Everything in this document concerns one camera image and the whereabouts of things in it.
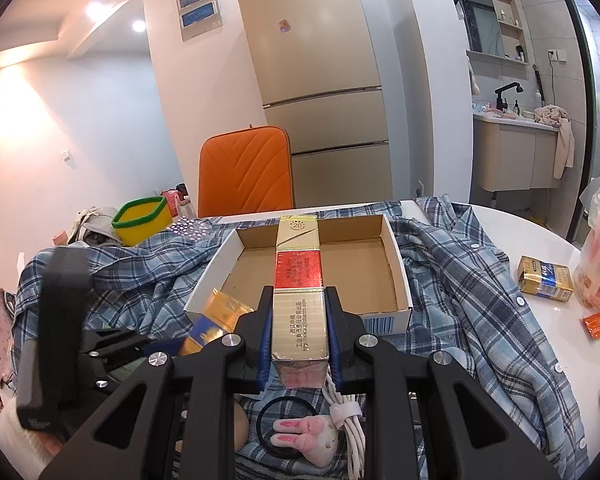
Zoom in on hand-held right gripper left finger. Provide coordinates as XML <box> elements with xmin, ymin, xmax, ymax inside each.
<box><xmin>39</xmin><ymin>286</ymin><xmax>276</xmax><ymax>480</ymax></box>

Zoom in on gold blue pack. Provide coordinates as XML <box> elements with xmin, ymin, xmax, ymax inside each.
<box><xmin>517</xmin><ymin>255</ymin><xmax>575</xmax><ymax>302</ymax></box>

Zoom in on orange chair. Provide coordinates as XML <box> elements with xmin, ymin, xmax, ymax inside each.
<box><xmin>197</xmin><ymin>125</ymin><xmax>295</xmax><ymax>218</ymax></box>

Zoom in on wall panel blue pictures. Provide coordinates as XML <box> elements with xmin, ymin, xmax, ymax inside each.
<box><xmin>175</xmin><ymin>0</ymin><xmax>225</xmax><ymax>41</ymax></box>

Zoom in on shallow cardboard box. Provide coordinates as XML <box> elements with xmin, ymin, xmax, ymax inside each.
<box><xmin>184</xmin><ymin>214</ymin><xmax>413</xmax><ymax>336</ymax></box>

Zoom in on beige refrigerator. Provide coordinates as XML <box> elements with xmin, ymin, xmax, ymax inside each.
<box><xmin>230</xmin><ymin>0</ymin><xmax>393</xmax><ymax>208</ymax></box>

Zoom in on wall niche shelf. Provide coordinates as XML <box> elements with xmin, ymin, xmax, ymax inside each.
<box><xmin>490</xmin><ymin>0</ymin><xmax>526</xmax><ymax>61</ymax></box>

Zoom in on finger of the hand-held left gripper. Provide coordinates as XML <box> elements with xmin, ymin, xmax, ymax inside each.
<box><xmin>82</xmin><ymin>329</ymin><xmax>153</xmax><ymax>357</ymax></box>
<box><xmin>87</xmin><ymin>352</ymin><xmax>151</xmax><ymax>397</ymax></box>

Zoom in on bathroom mirror cabinet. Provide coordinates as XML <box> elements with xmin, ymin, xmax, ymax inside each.
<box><xmin>452</xmin><ymin>0</ymin><xmax>506</xmax><ymax>58</ymax></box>

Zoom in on pink bunny hair tie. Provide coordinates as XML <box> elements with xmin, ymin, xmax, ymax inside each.
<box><xmin>256</xmin><ymin>397</ymin><xmax>340</xmax><ymax>468</ymax></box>

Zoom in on yellow basket green rim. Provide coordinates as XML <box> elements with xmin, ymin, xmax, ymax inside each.
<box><xmin>111</xmin><ymin>196</ymin><xmax>173</xmax><ymax>247</ymax></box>

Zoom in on pink beige towel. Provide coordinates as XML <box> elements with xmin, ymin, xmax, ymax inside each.
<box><xmin>534</xmin><ymin>105</ymin><xmax>576</xmax><ymax>180</ymax></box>

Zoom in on blue plaid shirt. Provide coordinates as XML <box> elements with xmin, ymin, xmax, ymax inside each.
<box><xmin>12</xmin><ymin>200</ymin><xmax>588</xmax><ymax>480</ymax></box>

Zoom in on black faucet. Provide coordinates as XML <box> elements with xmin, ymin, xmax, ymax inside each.
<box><xmin>495</xmin><ymin>81</ymin><xmax>525</xmax><ymax>113</ymax></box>

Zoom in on red white plastic bag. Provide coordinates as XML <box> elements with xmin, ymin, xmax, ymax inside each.
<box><xmin>160</xmin><ymin>183</ymin><xmax>196</xmax><ymax>218</ymax></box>

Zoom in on white coiled cable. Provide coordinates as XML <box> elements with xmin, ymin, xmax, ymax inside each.
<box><xmin>322</xmin><ymin>367</ymin><xmax>368</xmax><ymax>480</ymax></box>

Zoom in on purple floral cloth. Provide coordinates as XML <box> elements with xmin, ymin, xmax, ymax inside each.
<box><xmin>167</xmin><ymin>216</ymin><xmax>213</xmax><ymax>236</ymax></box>

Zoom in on beige sink cabinet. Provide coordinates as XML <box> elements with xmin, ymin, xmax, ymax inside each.
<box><xmin>470</xmin><ymin>112</ymin><xmax>561</xmax><ymax>193</ymax></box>

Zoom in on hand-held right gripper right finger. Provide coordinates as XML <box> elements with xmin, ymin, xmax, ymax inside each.
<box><xmin>324</xmin><ymin>287</ymin><xmax>563</xmax><ymax>480</ymax></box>

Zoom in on long gold red carton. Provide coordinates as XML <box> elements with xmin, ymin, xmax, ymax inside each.
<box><xmin>270</xmin><ymin>215</ymin><xmax>331</xmax><ymax>388</ymax></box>

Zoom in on gold orange pack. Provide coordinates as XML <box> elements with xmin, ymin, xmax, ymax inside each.
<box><xmin>182</xmin><ymin>287</ymin><xmax>255</xmax><ymax>357</ymax></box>

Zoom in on white canvas bag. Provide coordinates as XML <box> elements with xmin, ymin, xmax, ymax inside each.
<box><xmin>67</xmin><ymin>206</ymin><xmax>123</xmax><ymax>246</ymax></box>

